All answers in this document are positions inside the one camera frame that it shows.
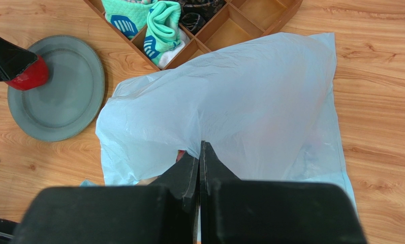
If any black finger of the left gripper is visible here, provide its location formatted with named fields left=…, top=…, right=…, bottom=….
left=0, top=37, right=38, bottom=82

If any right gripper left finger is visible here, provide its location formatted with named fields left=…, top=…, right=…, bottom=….
left=12, top=154, right=199, bottom=243

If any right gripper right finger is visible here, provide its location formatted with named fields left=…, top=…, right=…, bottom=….
left=199, top=141, right=367, bottom=243

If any red apple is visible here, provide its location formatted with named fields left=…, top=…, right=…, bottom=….
left=6, top=55, right=49, bottom=91

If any light blue cartoon plastic bag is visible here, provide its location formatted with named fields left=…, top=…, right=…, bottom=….
left=96, top=33, right=355, bottom=200

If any grey-green round plate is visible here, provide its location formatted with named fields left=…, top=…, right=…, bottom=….
left=7, top=35, right=106, bottom=142

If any teal sock with blue logo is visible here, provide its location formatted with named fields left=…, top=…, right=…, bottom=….
left=102, top=0, right=158, bottom=40

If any teal and white sock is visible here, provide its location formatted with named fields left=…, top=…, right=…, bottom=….
left=143, top=1, right=190, bottom=69

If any wooden compartment tray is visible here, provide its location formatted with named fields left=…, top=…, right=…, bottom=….
left=88, top=0, right=302, bottom=71

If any black patterned sock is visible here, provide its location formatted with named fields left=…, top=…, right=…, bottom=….
left=177, top=0, right=226, bottom=35

